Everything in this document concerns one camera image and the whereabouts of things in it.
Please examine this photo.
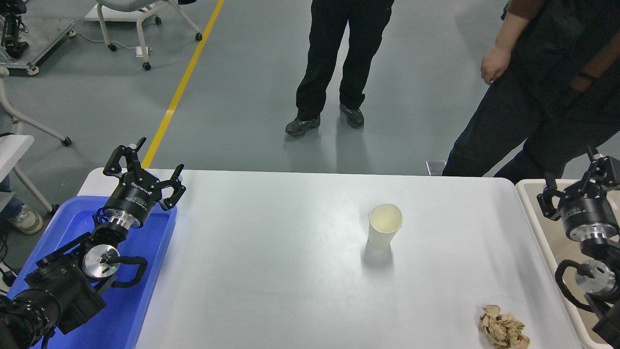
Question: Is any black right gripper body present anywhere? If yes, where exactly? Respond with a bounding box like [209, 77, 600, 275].
[560, 182, 620, 233]

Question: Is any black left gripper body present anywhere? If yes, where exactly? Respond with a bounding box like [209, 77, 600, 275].
[108, 169, 162, 220]

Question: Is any white paper cup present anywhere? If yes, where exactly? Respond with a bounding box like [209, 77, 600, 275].
[368, 204, 403, 251]

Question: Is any crumpled tan paper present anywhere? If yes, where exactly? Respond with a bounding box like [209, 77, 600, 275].
[479, 304, 531, 349]

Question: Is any person's hand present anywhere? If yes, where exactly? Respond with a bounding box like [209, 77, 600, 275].
[480, 45, 512, 86]

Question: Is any large pale bin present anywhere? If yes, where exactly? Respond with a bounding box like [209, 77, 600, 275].
[515, 178, 620, 349]

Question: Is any blue plastic tray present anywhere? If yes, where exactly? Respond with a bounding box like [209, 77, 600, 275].
[7, 195, 178, 349]

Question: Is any person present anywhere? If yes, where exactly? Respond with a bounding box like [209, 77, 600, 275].
[442, 0, 620, 185]
[285, 0, 395, 136]
[0, 174, 44, 235]

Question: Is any white chair base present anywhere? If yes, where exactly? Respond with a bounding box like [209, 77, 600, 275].
[0, 67, 73, 147]

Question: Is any white side table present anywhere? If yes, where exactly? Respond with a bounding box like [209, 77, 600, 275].
[0, 134, 60, 215]

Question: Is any white chair with casters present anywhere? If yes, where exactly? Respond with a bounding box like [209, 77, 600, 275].
[95, 0, 203, 71]

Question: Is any white flat board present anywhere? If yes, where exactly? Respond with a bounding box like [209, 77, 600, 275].
[84, 4, 161, 23]

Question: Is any grey metal wheeled platform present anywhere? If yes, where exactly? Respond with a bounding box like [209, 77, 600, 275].
[0, 18, 77, 76]

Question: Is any black equipment stand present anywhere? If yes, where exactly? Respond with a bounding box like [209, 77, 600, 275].
[0, 0, 30, 60]

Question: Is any black floor cable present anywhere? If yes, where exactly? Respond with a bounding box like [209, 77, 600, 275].
[0, 228, 20, 292]

